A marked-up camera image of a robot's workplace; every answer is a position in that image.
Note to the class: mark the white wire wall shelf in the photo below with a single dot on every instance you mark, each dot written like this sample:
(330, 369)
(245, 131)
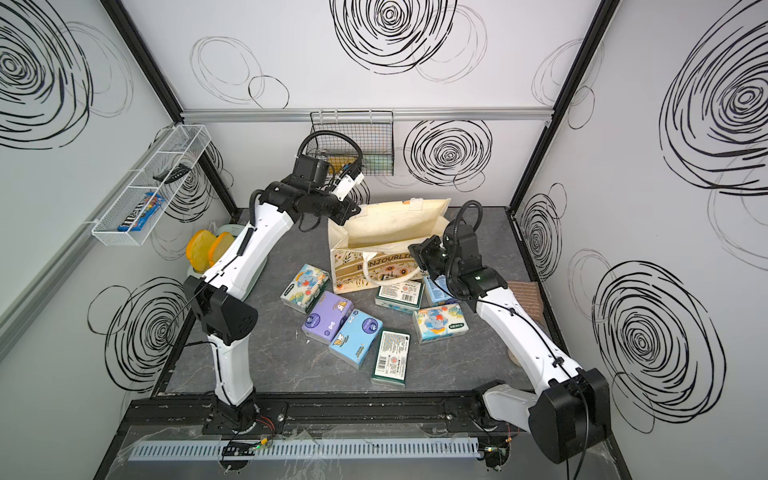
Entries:
(178, 144)

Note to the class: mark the yellow toast slice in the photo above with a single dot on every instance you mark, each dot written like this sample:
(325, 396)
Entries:
(219, 247)
(197, 249)

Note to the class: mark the light blue tissue pack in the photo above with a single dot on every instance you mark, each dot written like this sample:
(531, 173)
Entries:
(355, 338)

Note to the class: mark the green item in basket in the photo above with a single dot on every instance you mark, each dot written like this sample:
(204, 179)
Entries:
(378, 165)

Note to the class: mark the grey slotted cable duct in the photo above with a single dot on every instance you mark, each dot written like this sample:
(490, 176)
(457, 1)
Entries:
(304, 449)

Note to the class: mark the left yellow toast slice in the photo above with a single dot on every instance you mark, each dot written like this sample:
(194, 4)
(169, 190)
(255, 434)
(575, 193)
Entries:
(197, 249)

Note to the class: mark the green white tissue pack under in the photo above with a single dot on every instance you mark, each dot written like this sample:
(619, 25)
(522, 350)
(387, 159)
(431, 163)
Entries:
(404, 296)

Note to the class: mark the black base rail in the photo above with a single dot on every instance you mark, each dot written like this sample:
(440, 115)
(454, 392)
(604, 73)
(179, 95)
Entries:
(282, 413)

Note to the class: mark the floral tissue pack left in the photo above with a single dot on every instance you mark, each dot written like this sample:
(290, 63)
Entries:
(305, 288)

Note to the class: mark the floral tissue pack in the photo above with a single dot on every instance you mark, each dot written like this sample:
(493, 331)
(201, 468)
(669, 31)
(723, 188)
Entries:
(305, 288)
(440, 322)

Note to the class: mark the beige round disc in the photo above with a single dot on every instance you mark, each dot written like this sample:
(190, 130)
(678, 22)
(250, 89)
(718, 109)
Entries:
(514, 358)

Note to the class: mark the purple tissue pack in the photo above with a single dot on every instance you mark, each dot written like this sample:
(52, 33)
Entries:
(327, 317)

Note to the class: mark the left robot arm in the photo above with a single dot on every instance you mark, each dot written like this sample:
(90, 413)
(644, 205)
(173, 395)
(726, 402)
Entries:
(217, 297)

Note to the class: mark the floral canvas tote bag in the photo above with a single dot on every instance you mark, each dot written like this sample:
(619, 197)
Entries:
(371, 249)

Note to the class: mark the blue labelled tissue pack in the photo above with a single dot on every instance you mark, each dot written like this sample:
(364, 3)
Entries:
(437, 291)

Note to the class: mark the green tissue pack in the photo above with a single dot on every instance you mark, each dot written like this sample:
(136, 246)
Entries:
(391, 359)

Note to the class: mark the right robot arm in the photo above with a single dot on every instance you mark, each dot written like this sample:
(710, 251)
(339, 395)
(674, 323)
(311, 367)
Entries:
(568, 410)

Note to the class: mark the right yellow toast slice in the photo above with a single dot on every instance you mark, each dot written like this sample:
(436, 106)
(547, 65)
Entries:
(219, 247)

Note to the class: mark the blue candy packet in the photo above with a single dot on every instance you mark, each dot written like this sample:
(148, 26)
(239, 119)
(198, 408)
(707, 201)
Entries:
(149, 204)

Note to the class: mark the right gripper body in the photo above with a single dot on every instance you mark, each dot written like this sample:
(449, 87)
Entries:
(434, 257)

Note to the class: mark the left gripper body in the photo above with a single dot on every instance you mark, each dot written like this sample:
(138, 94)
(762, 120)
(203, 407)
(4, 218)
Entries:
(327, 205)

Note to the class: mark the black remote on shelf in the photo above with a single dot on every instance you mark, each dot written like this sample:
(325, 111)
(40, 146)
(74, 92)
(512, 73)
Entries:
(172, 175)

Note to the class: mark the mint green toaster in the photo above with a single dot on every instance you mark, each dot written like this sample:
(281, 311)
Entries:
(239, 268)

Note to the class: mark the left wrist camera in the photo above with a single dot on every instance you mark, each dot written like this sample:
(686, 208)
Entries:
(351, 177)

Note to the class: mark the black wire wall basket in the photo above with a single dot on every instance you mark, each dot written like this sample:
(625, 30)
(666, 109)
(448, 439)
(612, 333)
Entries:
(371, 130)

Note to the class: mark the floral tissue pack right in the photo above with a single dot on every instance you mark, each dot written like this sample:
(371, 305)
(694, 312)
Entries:
(440, 322)

